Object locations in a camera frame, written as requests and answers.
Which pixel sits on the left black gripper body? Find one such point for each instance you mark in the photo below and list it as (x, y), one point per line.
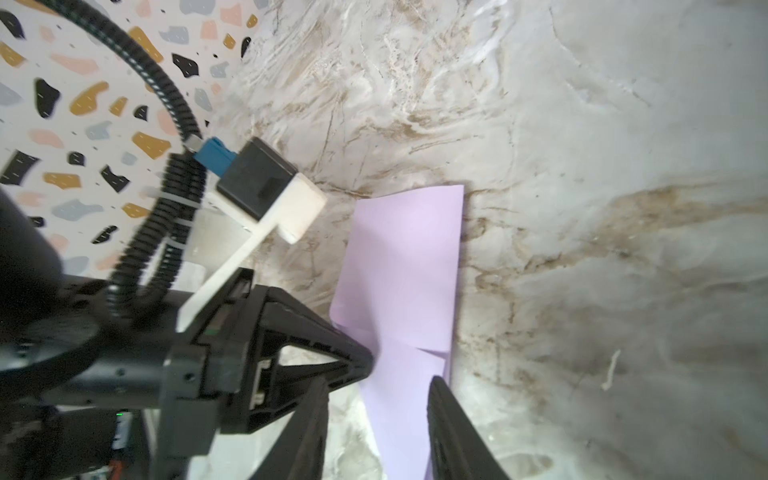
(201, 381)

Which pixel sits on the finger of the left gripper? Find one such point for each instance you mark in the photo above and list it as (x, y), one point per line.
(289, 347)

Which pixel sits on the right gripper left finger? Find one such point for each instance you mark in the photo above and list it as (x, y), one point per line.
(299, 451)

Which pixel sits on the lilac square paper sheet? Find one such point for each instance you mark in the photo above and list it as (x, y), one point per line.
(396, 295)

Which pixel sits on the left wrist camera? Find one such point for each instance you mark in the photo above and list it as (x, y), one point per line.
(257, 192)

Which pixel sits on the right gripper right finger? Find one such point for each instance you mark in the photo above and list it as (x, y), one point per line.
(457, 450)

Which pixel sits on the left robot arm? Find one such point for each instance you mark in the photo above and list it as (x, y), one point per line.
(41, 441)

